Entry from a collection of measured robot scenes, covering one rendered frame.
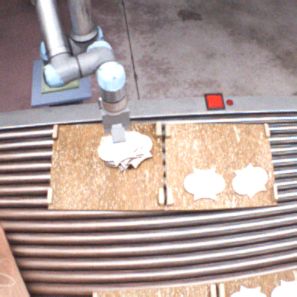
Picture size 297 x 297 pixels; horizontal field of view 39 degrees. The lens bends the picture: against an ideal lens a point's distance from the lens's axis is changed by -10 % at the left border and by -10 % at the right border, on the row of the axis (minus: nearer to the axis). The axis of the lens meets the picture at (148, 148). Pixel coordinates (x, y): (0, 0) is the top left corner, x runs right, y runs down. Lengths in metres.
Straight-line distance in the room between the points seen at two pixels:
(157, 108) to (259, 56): 1.68
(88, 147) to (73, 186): 0.17
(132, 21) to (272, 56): 1.12
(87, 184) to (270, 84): 1.88
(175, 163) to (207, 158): 0.12
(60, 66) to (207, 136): 0.67
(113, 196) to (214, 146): 0.42
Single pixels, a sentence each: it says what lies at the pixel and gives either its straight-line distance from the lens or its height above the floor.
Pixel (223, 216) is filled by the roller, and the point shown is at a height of 0.92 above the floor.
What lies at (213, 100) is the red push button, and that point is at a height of 0.93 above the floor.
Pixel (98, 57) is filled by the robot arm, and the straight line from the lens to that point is 1.31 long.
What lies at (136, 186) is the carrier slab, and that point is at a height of 0.94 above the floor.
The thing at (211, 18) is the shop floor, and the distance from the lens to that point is 3.54.
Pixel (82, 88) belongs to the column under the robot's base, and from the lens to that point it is 1.92.
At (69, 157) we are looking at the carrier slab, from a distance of 1.66.
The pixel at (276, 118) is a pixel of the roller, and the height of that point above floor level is 0.92.
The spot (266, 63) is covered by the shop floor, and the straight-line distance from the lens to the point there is 3.30.
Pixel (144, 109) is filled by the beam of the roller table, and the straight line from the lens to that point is 1.78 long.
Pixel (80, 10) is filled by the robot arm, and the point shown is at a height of 1.30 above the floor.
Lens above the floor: 2.37
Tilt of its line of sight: 60 degrees down
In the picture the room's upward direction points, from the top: straight up
